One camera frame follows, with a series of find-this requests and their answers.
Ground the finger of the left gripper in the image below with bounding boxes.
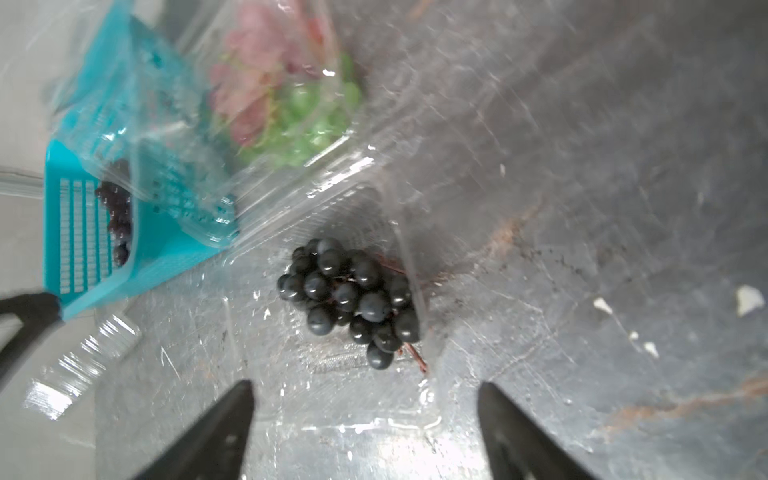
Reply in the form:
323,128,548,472
1,292,63,384

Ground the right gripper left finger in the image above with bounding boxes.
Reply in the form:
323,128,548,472
135,380,255,480

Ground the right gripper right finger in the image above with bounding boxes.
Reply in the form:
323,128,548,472
477,382,595,480

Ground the clear clamshell container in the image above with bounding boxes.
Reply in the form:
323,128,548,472
54,1,363,248
222,176,442,479
22,308,143,421

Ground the dark purple grape bunch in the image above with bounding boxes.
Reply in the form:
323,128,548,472
95,180,133,267

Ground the teal plastic basket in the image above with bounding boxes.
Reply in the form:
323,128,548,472
43,1,237,319

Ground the green grape bunch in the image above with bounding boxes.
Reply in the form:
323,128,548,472
227,53,363,168

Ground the red grape bunch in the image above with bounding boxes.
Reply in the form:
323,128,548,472
209,1,328,131

